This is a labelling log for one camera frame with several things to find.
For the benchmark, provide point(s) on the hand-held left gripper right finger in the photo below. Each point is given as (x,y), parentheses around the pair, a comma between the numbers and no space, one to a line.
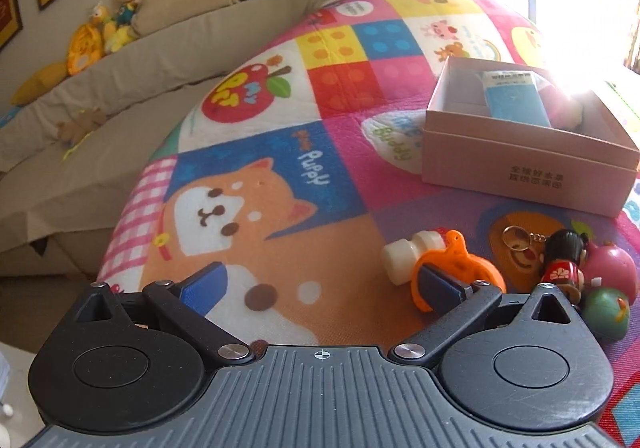
(440,290)

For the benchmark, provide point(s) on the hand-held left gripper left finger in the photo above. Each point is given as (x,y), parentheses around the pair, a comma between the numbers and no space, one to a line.
(207,285)

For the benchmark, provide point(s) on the orange plastic toy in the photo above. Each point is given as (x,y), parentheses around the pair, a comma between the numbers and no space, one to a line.
(465,263)

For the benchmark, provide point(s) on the pink cardboard box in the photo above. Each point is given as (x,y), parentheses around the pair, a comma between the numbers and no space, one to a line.
(525,167)

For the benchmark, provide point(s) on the blue wet wipes pack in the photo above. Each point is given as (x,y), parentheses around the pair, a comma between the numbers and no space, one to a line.
(515,97)

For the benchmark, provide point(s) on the white toy bottle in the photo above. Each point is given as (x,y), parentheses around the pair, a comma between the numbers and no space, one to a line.
(405,258)

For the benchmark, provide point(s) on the colourful cartoon play mat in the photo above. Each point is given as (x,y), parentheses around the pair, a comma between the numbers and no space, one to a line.
(300,177)

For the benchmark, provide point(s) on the green round toy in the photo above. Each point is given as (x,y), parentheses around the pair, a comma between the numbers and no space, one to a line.
(605,315)

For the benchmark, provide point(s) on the pink round toy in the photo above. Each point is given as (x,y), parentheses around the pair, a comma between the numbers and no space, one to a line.
(612,270)

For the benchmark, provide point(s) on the beige sofa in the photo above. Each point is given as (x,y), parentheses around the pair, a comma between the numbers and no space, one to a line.
(125,102)

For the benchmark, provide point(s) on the brown plush toy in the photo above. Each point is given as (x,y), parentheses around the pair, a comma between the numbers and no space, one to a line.
(82,125)

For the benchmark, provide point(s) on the yellow duck plush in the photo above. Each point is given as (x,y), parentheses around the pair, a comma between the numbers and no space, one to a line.
(115,40)

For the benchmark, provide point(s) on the yellow pillow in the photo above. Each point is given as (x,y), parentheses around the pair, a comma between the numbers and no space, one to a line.
(42,80)

